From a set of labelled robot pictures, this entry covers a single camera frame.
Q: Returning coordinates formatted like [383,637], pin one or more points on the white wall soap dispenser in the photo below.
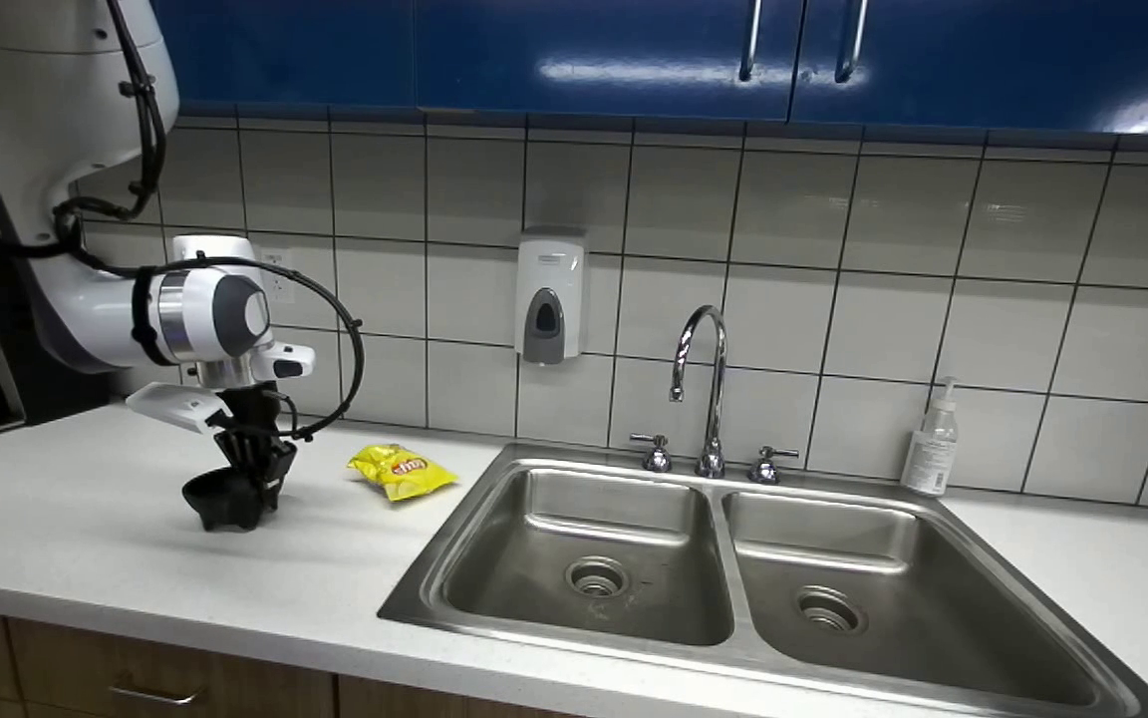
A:
[549,305]

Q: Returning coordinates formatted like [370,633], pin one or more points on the chrome gooseneck faucet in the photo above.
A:
[712,386]

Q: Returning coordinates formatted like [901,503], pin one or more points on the yellow chip bag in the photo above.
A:
[402,472]

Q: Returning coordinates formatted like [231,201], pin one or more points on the stainless steel double sink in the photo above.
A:
[758,582]

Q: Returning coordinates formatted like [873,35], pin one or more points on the clear pump soap bottle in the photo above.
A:
[930,443]

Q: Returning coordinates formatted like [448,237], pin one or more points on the wooden drawer front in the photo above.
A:
[239,670]

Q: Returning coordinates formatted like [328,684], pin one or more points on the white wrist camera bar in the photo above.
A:
[177,406]

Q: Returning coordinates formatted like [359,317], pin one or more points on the black bowl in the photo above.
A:
[221,503]

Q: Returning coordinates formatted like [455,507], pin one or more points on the blue cabinet door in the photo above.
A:
[536,60]
[998,64]

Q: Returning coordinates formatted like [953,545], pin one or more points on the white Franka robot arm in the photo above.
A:
[71,161]

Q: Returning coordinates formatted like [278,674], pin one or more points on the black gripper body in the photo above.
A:
[258,424]

